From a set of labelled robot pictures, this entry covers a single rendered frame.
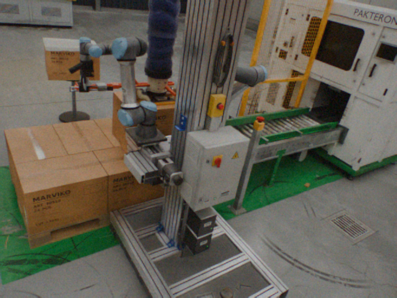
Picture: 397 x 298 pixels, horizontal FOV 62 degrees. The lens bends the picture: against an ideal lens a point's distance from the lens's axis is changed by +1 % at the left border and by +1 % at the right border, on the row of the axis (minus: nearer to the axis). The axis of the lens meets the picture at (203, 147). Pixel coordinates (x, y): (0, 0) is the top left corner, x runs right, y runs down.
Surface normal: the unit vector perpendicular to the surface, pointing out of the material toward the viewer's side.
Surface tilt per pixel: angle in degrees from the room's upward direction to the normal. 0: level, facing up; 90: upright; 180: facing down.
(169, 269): 0
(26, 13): 90
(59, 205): 90
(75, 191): 90
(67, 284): 0
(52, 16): 90
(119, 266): 0
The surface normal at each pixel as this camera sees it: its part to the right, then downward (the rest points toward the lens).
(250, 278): 0.15, -0.86
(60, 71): 0.44, 0.50
